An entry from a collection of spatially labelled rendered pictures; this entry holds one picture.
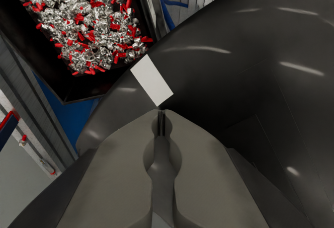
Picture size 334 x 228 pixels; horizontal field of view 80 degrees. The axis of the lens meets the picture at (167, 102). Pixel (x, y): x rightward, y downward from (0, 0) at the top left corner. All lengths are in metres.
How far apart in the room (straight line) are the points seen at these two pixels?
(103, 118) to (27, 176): 1.08
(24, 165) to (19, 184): 0.10
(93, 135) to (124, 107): 0.05
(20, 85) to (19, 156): 0.93
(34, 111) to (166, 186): 0.34
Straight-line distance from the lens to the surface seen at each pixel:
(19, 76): 0.43
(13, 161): 1.33
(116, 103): 0.16
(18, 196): 1.21
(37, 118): 0.47
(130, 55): 0.28
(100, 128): 0.18
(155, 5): 0.30
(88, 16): 0.28
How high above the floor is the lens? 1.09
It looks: 44 degrees down
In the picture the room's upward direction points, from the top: 178 degrees clockwise
